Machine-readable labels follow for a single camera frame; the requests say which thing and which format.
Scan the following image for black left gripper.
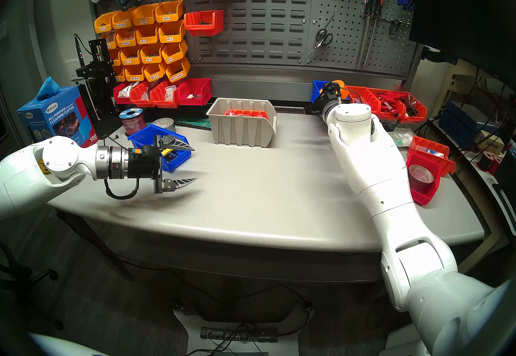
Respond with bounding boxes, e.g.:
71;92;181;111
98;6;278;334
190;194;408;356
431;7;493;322
128;135;198;193

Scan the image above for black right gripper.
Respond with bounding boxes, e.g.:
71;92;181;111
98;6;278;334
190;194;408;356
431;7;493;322
304;82;344;116

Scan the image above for blue plastic storage bin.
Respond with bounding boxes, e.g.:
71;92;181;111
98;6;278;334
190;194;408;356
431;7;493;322
311;80;329;103
128;124;192;173

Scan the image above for large beige storage bin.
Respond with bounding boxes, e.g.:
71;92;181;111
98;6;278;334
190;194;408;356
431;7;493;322
206;97;278;148

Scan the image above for red tool white lettering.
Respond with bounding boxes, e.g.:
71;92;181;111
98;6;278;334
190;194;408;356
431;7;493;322
375;92;410;114

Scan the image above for black metal rod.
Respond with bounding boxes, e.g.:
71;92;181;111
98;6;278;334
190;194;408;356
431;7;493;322
174;120;211;131

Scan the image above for green cutting mat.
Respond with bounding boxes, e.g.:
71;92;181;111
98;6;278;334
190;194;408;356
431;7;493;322
174;103;212;130

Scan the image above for orange-red plastic bin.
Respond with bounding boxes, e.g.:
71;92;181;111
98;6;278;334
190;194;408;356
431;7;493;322
407;136;456;177
369;88;428;124
224;109;268;120
347;86;381;118

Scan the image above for red parts bin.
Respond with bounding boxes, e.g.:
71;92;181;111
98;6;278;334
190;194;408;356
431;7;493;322
150;80;179;109
176;78;212;106
113;82;133;105
129;82;156;108

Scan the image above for large grey pegboard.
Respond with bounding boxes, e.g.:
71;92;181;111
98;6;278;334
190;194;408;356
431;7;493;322
306;0;420;77

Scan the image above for clear bag green label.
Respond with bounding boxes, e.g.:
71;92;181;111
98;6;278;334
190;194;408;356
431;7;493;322
389;131;414;147

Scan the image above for black metal stand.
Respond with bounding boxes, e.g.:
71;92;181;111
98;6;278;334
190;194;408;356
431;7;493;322
76;39;121;138

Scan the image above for blue cleaning cloths box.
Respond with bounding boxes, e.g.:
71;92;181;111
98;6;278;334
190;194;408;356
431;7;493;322
17;86;98;147

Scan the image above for clear packing tape roll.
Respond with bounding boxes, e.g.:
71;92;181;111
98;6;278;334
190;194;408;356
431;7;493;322
408;164;435;194

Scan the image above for orange-red hanging bin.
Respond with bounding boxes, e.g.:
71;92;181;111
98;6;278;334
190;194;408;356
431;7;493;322
184;10;225;37

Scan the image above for dark blue case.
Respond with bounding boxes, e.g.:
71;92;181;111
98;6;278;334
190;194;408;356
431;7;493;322
439;100;490;138

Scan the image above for blue cloth in dispenser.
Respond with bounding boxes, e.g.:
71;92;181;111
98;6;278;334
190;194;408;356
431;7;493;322
36;76;60;101

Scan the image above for black office chair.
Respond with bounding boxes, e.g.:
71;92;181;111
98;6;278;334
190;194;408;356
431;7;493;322
0;244;65;329

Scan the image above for black power strip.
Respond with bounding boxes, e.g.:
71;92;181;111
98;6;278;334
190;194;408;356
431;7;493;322
200;326;279;343

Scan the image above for black monitor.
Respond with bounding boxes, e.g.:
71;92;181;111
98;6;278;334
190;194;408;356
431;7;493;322
409;0;516;91

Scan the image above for small cardboard box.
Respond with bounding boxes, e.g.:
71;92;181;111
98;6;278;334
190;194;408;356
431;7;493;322
476;133;504;154

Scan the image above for red thread spool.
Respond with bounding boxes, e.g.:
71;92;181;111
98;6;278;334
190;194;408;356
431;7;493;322
478;151;502;174

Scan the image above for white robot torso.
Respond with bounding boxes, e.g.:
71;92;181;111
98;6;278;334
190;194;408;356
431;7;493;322
29;332;111;356

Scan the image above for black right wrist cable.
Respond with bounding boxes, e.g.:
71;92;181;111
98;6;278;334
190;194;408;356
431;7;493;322
336;87;365;103

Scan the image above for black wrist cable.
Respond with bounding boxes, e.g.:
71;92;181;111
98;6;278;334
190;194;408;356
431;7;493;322
336;87;365;103
104;178;139;199

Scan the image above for grey duct tape roll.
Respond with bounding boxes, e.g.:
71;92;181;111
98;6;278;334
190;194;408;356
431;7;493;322
152;118;176;134

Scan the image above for red wire spool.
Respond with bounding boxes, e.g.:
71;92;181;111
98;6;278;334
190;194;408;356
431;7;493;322
119;108;146;136

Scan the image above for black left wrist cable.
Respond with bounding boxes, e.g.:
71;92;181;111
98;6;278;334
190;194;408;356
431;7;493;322
104;178;139;199

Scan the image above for black handled scissors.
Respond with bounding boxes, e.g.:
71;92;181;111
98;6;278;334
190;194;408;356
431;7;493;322
306;9;337;59

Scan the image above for grey louvred wall panel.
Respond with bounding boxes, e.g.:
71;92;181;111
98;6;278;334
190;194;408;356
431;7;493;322
187;0;315;67

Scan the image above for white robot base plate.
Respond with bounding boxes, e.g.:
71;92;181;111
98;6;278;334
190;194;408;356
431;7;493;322
173;303;315;356

